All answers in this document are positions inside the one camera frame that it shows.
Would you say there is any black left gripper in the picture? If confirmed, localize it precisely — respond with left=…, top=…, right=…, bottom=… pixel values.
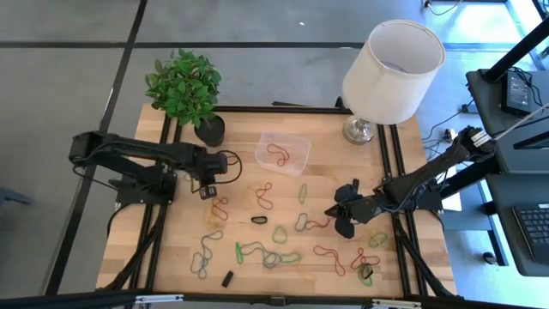
left=193, top=149, right=230, bottom=201

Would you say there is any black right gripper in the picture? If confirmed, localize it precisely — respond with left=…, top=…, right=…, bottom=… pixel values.
left=324, top=179, right=389, bottom=240

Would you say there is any yellow rubber band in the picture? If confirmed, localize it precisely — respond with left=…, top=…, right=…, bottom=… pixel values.
left=359, top=227, right=381, bottom=250
left=293, top=257, right=311, bottom=282
left=204, top=208, right=222, bottom=229

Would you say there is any long red rubber band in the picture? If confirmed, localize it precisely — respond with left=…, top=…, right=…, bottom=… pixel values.
left=312, top=245, right=347, bottom=277
left=255, top=181, right=275, bottom=211

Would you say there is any long thin blue rubber band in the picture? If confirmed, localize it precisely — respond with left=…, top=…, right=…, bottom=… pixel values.
left=238, top=240, right=280, bottom=270

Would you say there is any clear plastic bin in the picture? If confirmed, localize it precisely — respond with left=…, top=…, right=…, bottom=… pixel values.
left=254, top=130, right=312, bottom=178

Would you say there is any wide blue rubber band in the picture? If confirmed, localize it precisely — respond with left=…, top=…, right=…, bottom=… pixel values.
left=261, top=251, right=283, bottom=270

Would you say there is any white sheet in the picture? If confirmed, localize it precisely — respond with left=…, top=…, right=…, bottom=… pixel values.
left=440, top=191, right=462, bottom=213

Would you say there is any green plant in black pot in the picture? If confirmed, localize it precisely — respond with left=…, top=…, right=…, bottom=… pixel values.
left=144, top=47, right=227, bottom=148

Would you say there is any white-shade silver table lamp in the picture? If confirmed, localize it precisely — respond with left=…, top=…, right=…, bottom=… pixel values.
left=341, top=19, right=447, bottom=146

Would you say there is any black keyboard tray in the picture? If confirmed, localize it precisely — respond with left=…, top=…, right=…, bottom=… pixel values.
left=484, top=173, right=549, bottom=278

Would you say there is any black desk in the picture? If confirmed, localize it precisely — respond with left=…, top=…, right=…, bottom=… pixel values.
left=466, top=68, right=549, bottom=173

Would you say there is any black keyboard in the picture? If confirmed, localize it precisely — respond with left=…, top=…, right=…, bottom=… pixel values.
left=512, top=204, right=549, bottom=264

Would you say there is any grey chair leg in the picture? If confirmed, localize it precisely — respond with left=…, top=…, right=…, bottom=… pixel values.
left=0, top=187, right=36, bottom=207

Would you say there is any black power adapter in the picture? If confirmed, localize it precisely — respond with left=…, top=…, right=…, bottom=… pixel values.
left=500, top=70, right=534, bottom=116

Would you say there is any black pole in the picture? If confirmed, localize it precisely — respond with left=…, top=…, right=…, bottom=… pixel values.
left=482, top=16, right=549, bottom=83

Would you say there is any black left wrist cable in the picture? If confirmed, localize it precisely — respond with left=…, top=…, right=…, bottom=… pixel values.
left=216, top=149, right=244, bottom=186

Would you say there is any silver bracket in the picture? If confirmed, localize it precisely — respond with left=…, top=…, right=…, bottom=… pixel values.
left=371, top=298, right=424, bottom=309
left=135, top=294, right=184, bottom=305

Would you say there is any black floor cable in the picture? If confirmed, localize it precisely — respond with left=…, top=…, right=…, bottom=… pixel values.
left=422, top=99, right=476, bottom=149

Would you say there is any black camera rig beam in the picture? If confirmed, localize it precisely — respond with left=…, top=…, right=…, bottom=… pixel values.
left=0, top=289, right=549, bottom=309

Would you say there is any white cable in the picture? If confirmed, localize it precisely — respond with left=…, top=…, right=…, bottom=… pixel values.
left=492, top=101, right=549, bottom=141

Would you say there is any pale floor cable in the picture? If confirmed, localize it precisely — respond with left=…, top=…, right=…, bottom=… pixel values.
left=423, top=0, right=463, bottom=17

